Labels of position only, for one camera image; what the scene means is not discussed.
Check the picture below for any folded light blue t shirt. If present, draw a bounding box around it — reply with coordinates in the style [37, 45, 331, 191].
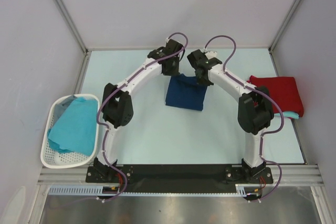
[282, 111, 300, 120]

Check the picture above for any navy blue t shirt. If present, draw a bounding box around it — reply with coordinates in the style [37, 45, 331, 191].
[165, 74, 207, 111]

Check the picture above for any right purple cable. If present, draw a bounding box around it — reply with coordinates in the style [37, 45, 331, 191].
[203, 35, 286, 204]

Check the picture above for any grey shirt in basket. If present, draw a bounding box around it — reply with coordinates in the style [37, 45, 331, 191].
[54, 95, 77, 122]

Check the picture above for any white laundry basket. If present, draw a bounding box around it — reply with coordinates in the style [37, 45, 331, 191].
[40, 94, 100, 169]

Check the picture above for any aluminium frame rail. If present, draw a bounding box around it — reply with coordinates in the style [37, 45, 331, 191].
[37, 164, 324, 187]

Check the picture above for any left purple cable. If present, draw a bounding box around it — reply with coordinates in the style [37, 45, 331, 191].
[96, 33, 189, 205]

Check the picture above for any purple cable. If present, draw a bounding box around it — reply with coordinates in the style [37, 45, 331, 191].
[96, 33, 189, 205]
[203, 35, 286, 204]

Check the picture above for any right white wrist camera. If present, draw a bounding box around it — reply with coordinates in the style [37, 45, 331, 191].
[204, 50, 218, 59]

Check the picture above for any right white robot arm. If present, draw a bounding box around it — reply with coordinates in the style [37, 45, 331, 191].
[187, 49, 274, 183]

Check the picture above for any light blue cable duct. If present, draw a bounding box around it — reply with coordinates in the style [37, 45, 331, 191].
[49, 185, 120, 196]

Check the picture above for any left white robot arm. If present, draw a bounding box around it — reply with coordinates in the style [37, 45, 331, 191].
[86, 37, 186, 183]

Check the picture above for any folded red t shirt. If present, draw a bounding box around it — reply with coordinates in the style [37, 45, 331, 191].
[247, 76, 304, 118]

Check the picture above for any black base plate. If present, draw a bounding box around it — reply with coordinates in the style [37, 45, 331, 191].
[86, 161, 274, 194]

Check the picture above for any turquoise t shirt in basket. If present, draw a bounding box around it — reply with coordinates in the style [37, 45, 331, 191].
[47, 97, 98, 156]

